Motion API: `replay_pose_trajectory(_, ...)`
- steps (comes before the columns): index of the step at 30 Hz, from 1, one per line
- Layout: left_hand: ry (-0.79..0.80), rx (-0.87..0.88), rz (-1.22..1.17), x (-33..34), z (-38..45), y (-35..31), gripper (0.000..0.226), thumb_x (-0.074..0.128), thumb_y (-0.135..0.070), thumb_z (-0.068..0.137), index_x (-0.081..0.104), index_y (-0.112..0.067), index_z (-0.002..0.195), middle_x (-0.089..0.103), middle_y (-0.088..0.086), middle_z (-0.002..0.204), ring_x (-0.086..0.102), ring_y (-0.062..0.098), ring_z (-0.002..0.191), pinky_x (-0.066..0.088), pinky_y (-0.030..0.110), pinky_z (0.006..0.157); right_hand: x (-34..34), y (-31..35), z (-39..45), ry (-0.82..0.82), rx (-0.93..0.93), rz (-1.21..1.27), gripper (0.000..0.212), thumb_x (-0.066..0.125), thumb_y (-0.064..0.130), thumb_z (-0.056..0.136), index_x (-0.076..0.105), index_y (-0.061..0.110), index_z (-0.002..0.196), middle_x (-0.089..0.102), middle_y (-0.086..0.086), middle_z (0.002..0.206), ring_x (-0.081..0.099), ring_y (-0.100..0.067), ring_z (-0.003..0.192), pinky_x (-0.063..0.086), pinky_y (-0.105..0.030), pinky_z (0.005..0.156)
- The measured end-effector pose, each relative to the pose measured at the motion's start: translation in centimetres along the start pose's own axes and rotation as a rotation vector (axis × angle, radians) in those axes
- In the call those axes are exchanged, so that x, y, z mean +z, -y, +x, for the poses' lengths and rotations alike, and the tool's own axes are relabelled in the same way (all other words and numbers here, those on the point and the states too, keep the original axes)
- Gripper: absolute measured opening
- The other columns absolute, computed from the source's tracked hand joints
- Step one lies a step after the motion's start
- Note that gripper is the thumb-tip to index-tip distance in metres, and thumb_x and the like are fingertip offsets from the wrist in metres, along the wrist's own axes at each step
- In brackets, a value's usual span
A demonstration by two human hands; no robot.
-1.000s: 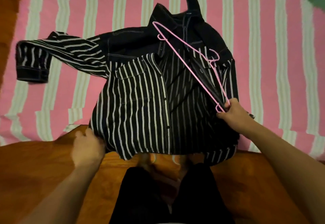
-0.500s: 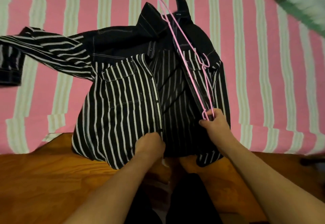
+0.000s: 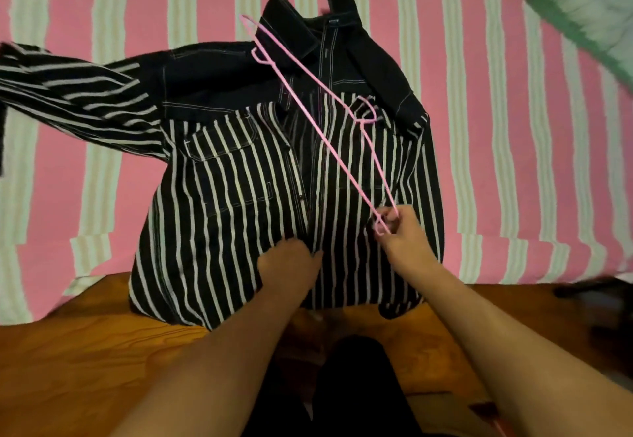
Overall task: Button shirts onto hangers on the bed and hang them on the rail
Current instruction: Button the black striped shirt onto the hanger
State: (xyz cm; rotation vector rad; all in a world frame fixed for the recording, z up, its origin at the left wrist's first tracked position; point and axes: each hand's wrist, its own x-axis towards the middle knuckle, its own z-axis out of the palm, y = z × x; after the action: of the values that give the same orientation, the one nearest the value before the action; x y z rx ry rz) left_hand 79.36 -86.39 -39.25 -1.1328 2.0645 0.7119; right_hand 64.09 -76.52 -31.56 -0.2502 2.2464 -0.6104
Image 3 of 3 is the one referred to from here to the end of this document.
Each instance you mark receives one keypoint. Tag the person's right hand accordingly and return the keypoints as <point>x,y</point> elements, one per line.
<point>408,246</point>

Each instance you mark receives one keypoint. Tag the person's left hand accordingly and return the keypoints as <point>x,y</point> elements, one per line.
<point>288,269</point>

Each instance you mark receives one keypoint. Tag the person's right fingers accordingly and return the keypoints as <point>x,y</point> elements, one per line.
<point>393,221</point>

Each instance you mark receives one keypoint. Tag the person's left fingers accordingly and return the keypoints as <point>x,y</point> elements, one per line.
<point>292,247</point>

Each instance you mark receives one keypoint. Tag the black white striped shirt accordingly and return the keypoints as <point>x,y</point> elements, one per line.
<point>237,169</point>

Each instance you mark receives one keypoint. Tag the person's left forearm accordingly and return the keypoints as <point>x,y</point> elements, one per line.
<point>217,372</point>

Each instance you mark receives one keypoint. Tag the person's right forearm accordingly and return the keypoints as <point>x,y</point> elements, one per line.
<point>514,357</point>

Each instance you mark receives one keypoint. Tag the pink white striped bedsheet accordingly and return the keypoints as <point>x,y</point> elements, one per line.
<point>504,154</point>

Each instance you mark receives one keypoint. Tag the person's black trousers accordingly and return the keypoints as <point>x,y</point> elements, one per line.
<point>356,392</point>

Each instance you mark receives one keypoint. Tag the green white cloth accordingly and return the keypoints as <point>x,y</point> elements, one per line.
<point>573,1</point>

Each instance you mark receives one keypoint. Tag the wooden bed frame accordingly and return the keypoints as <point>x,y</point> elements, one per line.
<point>89,372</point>

